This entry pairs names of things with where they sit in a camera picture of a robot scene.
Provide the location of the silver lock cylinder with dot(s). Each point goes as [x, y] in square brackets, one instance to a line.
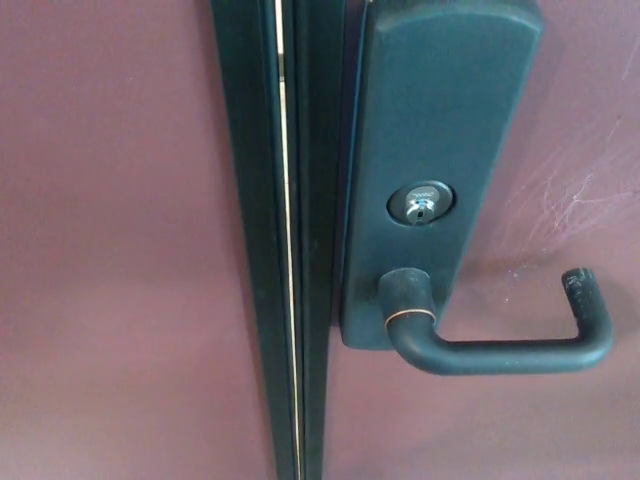
[421, 204]

